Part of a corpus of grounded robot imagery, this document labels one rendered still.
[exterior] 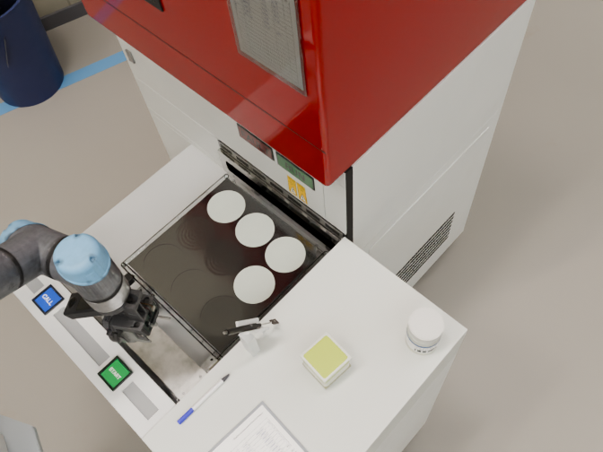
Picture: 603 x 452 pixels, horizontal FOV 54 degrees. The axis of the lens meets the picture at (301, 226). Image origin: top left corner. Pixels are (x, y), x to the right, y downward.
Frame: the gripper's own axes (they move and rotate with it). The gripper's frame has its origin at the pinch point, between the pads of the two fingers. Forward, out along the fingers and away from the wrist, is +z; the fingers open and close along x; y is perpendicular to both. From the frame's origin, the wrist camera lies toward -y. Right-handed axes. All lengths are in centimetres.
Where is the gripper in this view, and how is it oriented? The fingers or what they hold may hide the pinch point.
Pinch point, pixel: (135, 334)
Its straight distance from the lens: 128.7
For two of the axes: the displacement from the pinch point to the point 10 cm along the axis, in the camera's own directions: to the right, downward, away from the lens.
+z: 0.8, 5.2, 8.5
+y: 9.7, 1.5, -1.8
